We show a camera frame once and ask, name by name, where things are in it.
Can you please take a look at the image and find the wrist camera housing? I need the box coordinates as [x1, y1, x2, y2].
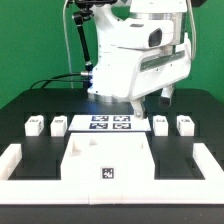
[127, 20, 174, 49]

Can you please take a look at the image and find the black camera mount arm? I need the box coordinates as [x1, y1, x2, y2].
[71, 0, 118, 79]

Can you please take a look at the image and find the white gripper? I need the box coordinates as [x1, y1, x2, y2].
[124, 37, 191, 120]

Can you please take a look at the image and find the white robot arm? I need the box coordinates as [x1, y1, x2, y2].
[88, 0, 196, 119]

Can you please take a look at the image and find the white hanging cable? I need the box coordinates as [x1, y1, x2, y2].
[62, 0, 75, 90]

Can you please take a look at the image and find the black cable bundle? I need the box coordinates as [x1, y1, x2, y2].
[29, 71, 94, 90]

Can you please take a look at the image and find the white square table top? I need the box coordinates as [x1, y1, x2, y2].
[61, 132, 155, 182]

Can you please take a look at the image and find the white U-shaped fence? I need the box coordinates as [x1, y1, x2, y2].
[0, 143, 224, 205]

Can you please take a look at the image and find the white marker base plate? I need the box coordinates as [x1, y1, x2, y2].
[69, 115, 151, 132]

